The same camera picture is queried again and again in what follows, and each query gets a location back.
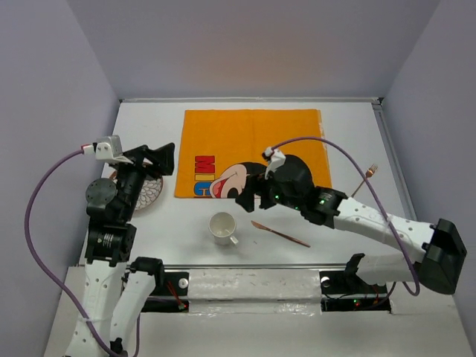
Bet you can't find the white ceramic mug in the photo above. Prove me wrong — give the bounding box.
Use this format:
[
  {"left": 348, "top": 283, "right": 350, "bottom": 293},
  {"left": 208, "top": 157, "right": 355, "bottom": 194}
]
[{"left": 208, "top": 212, "right": 239, "bottom": 246}]

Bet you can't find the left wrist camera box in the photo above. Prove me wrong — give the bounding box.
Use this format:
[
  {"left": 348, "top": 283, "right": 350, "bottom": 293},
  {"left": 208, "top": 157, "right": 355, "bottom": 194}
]
[{"left": 94, "top": 135, "right": 132, "bottom": 164}]

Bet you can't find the copper knife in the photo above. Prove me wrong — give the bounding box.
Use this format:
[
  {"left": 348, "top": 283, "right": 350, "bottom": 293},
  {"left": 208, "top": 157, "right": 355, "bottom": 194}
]
[{"left": 251, "top": 220, "right": 311, "bottom": 248}]

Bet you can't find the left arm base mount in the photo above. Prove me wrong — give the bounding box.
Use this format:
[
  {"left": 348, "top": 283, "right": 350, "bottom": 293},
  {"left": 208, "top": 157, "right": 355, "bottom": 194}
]
[{"left": 141, "top": 271, "right": 190, "bottom": 313}]

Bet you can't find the copper fork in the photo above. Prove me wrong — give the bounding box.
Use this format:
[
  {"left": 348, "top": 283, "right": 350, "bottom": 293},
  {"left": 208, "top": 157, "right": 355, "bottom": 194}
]
[{"left": 351, "top": 164, "right": 379, "bottom": 198}]

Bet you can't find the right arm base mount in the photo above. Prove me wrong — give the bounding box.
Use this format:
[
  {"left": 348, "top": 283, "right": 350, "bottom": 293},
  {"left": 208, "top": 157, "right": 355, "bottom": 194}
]
[{"left": 319, "top": 270, "right": 391, "bottom": 312}]

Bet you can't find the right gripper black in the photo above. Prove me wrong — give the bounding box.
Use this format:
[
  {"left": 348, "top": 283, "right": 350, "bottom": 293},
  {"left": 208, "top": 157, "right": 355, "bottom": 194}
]
[{"left": 236, "top": 170, "right": 303, "bottom": 210}]

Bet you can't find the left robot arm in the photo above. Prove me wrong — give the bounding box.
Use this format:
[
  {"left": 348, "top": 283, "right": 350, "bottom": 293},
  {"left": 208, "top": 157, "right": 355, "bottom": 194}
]
[{"left": 65, "top": 141, "right": 175, "bottom": 356}]

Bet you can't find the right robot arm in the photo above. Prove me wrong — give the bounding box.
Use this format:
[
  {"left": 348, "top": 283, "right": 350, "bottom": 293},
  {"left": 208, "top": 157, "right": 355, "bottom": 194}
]
[{"left": 235, "top": 158, "right": 467, "bottom": 295}]

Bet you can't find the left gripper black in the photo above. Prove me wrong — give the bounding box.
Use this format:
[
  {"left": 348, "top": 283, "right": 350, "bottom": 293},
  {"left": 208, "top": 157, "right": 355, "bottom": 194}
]
[{"left": 115, "top": 141, "right": 176, "bottom": 219}]

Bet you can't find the yellow Mickey Mouse cloth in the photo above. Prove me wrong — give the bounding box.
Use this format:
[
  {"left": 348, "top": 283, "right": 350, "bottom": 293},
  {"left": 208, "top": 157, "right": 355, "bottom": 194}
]
[{"left": 175, "top": 109, "right": 332, "bottom": 199}]

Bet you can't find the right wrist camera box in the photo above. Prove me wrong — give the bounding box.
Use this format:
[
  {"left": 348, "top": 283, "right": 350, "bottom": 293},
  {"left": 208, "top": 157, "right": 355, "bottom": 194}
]
[{"left": 263, "top": 147, "right": 286, "bottom": 179}]

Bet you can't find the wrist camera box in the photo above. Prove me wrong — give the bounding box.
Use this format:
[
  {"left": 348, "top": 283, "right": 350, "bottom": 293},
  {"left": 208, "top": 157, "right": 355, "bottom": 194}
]
[
  {"left": 94, "top": 135, "right": 132, "bottom": 164},
  {"left": 263, "top": 147, "right": 286, "bottom": 179}
]

